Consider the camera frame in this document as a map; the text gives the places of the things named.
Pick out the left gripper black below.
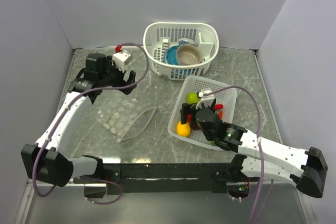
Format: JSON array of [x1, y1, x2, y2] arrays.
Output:
[[98, 56, 136, 95]]

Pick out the fake orange carrot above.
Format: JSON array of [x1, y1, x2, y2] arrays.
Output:
[[218, 111, 223, 119]]

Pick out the fake purple beet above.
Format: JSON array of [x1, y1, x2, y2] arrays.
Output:
[[190, 123, 201, 130]]

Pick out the fake red chili pepper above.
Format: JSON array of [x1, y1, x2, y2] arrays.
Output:
[[215, 104, 224, 110]]

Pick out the fake yellow pear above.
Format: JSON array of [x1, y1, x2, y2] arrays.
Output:
[[176, 121, 191, 137]]

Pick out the fake green apple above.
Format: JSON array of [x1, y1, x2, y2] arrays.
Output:
[[186, 92, 200, 104]]

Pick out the clear zip top bag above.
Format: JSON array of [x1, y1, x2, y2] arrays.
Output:
[[97, 98, 156, 143]]

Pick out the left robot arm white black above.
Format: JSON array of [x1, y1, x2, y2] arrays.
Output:
[[21, 50, 136, 187]]

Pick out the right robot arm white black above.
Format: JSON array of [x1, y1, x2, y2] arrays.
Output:
[[180, 103, 328, 198]]

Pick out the white perforated tray basket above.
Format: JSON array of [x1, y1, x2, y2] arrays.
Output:
[[167, 74, 238, 152]]

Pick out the white dish rack basket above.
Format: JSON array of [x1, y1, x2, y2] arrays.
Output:
[[143, 22, 219, 80]]

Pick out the blue plate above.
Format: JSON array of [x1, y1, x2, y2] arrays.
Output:
[[163, 45, 181, 66]]

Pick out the beige bowl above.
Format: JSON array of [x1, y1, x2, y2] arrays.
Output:
[[176, 45, 203, 66]]

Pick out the blue patterned white bowl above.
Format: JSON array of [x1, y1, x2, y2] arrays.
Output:
[[178, 38, 198, 47]]

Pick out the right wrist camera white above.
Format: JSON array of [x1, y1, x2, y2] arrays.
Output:
[[196, 88, 216, 109]]

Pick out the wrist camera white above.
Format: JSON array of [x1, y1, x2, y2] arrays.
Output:
[[112, 50, 131, 72], [196, 88, 216, 109]]

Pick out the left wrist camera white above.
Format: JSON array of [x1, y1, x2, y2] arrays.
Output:
[[112, 50, 131, 72]]

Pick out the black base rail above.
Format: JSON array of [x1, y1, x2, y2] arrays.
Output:
[[72, 163, 260, 199]]

